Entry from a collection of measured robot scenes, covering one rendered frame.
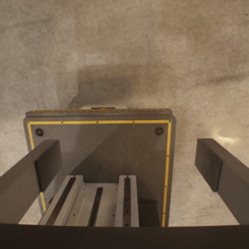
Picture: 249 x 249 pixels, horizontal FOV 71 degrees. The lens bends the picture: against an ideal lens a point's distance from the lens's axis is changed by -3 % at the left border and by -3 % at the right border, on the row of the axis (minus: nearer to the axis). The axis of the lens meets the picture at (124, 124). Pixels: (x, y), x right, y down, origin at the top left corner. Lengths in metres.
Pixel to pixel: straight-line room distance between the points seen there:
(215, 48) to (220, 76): 0.16
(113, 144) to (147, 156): 0.17
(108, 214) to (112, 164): 0.23
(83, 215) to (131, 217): 0.20
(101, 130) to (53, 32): 0.65
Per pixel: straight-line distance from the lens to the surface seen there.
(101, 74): 1.10
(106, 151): 0.86
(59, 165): 0.17
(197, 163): 0.17
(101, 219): 0.76
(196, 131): 1.23
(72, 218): 0.79
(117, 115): 0.80
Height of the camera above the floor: 1.09
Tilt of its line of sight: 74 degrees down
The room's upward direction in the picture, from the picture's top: 175 degrees counter-clockwise
